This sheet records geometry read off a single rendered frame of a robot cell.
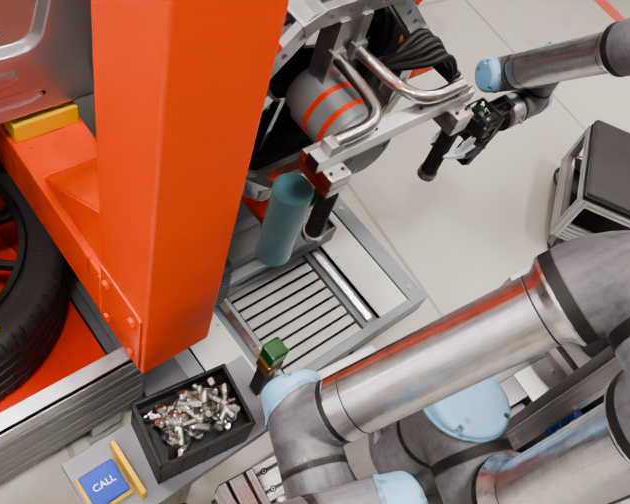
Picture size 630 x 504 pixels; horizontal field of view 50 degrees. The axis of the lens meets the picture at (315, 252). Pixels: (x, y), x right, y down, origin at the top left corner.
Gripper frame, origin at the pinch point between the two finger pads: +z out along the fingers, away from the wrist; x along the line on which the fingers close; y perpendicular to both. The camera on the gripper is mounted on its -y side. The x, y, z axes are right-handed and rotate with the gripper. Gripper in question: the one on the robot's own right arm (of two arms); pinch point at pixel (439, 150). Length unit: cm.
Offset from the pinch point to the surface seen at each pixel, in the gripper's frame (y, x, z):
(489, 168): -83, -21, -97
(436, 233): -83, -9, -55
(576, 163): -70, 0, -119
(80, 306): -56, -32, 69
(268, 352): -17, 14, 53
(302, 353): -77, 3, 19
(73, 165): -15, -42, 64
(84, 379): -44, -10, 80
